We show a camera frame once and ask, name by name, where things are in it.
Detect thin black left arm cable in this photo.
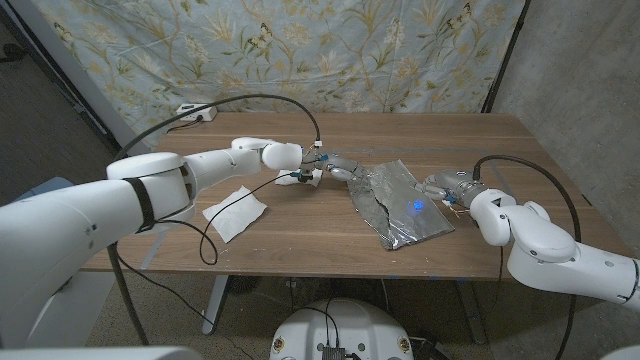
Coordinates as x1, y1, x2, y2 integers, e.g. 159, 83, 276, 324
159, 172, 301, 266

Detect grey table leg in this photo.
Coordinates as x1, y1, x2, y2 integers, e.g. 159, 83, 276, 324
201, 274, 231, 336
453, 279, 489, 345

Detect white right shoulder cover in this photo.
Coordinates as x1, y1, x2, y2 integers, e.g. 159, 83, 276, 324
599, 343, 640, 360

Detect white left shoulder cover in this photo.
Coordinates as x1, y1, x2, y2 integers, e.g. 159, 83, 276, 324
0, 346, 204, 360

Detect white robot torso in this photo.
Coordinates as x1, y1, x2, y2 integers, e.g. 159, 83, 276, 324
269, 298, 415, 360

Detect aluminum foil sheet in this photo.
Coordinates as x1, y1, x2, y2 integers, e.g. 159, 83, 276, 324
347, 159, 456, 251

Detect black box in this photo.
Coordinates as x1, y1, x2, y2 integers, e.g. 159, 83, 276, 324
409, 335, 454, 360

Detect black power strip cable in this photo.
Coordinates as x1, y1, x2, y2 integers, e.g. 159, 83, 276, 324
166, 115, 204, 134

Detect black backdrop pole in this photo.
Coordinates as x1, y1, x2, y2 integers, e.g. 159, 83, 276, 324
482, 0, 531, 114

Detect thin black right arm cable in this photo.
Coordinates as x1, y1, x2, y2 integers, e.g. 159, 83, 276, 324
492, 244, 505, 311

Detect crumpled white paper towel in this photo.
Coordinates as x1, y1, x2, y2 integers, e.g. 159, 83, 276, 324
274, 168, 324, 189

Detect long black trailing cable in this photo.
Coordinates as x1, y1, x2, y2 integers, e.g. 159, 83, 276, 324
114, 244, 256, 360

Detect black ribbed round object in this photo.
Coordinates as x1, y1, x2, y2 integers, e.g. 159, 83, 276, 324
227, 274, 262, 296

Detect white stand panel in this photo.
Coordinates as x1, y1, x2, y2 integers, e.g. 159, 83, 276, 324
24, 269, 119, 351

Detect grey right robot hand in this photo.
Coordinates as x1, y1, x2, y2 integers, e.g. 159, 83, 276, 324
413, 168, 487, 210

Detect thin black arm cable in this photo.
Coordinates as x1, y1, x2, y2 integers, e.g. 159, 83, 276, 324
159, 172, 301, 266
492, 244, 505, 311

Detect black torso cable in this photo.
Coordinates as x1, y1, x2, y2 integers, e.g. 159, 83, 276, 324
291, 298, 342, 347

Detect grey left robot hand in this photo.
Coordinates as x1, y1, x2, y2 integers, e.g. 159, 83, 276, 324
302, 151, 374, 184

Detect black wall handle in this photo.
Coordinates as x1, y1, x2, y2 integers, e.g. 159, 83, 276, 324
0, 43, 29, 64

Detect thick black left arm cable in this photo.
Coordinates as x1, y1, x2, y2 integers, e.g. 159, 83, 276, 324
106, 93, 322, 349

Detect flat white paper towel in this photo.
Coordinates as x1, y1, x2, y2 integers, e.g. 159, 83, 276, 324
202, 185, 268, 244

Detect floral printed backdrop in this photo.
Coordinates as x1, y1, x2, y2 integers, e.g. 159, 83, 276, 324
32, 0, 529, 149

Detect white power strip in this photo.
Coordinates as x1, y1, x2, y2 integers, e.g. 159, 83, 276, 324
175, 103, 218, 122

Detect light grey slanted post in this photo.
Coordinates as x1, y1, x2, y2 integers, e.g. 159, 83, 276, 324
7, 0, 151, 157

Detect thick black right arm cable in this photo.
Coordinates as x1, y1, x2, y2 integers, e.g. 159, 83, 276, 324
472, 154, 583, 360

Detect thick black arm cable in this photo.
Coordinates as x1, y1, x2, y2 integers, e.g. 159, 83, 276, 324
106, 93, 322, 349
472, 154, 583, 360

